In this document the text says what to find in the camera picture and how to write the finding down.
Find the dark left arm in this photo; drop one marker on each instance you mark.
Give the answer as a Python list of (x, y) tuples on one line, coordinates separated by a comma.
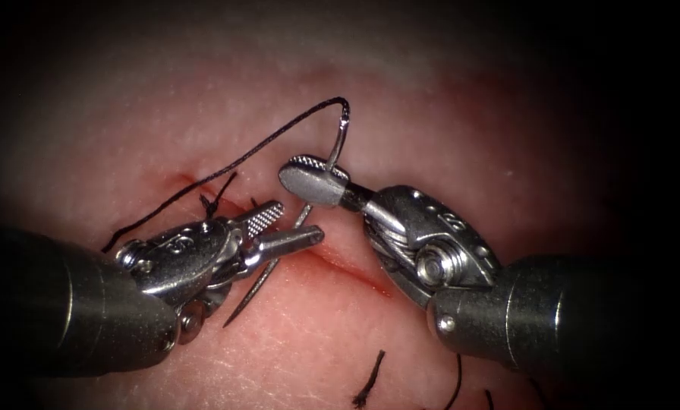
[(61, 307)]

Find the short black thread piece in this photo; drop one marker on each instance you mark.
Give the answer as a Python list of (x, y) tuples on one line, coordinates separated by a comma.
[(459, 376), (370, 378), (489, 400)]

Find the right arm needle driver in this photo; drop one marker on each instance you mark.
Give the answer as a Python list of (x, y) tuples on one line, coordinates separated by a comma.
[(425, 239)]

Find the black stitching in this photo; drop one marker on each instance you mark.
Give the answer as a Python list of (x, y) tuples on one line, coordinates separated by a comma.
[(208, 205)]

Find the left arm needle driver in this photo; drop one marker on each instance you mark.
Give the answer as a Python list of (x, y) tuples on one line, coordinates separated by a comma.
[(186, 259)]

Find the tissue pad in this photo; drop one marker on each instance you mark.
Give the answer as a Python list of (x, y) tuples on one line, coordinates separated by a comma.
[(408, 114)]

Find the left arm needle driver jaw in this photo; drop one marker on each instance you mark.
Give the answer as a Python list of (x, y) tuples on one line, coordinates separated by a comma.
[(286, 242), (263, 219)]

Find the right arm needle driver jaw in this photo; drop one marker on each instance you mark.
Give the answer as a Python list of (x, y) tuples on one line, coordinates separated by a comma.
[(311, 185), (317, 164)]

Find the curved steel needle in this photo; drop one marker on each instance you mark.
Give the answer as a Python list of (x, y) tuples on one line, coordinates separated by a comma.
[(249, 294)]

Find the dark right arm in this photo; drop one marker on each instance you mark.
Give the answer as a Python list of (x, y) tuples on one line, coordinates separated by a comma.
[(545, 319)]

